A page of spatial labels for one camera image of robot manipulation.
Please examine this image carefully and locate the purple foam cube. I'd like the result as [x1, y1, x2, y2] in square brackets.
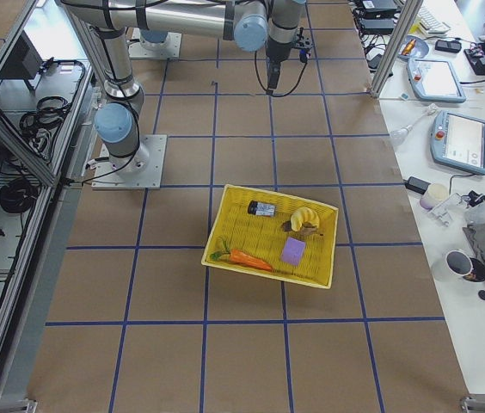
[280, 237, 306, 266]

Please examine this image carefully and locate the blue plate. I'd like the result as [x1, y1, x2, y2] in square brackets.
[397, 35, 429, 60]

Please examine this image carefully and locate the black power adapter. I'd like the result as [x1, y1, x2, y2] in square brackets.
[404, 176, 431, 195]

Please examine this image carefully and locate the lower teach pendant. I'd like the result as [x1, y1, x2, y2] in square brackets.
[430, 110, 485, 175]

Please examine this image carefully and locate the white mug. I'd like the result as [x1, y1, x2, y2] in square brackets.
[432, 250, 473, 282]

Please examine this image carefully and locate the yellow toy banana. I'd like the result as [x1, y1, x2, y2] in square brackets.
[290, 206, 320, 231]

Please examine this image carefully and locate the aluminium frame post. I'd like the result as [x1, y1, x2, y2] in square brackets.
[370, 0, 423, 98]

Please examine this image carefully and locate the brown toy piece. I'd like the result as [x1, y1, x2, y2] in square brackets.
[280, 220, 323, 237]

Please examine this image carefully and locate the upper teach pendant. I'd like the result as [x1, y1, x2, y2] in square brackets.
[407, 58, 466, 103]

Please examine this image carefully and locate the brass cylinder tool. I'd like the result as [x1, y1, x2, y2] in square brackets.
[401, 39, 416, 56]

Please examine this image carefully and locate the black electronics box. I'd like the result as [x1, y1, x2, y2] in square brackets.
[0, 31, 44, 91]

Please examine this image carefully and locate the lavender white cup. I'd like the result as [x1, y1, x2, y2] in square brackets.
[420, 183, 449, 210]

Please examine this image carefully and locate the black coiled cable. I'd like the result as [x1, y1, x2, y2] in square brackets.
[0, 176, 39, 215]

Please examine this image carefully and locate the teach pendant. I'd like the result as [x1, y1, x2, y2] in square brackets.
[430, 110, 485, 175]
[407, 58, 466, 103]

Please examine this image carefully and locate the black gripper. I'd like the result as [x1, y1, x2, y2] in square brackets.
[266, 38, 291, 89]

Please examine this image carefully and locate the orange toy carrot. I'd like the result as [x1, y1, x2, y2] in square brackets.
[209, 237, 273, 272]

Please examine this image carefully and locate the yellow wicker basket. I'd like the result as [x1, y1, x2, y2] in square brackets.
[201, 184, 339, 289]

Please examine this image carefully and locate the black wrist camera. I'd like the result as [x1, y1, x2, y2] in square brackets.
[292, 27, 314, 65]

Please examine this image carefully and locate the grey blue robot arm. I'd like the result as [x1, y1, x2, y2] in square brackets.
[63, 1, 305, 106]

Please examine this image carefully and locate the light bulb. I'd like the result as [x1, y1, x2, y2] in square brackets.
[389, 103, 439, 147]

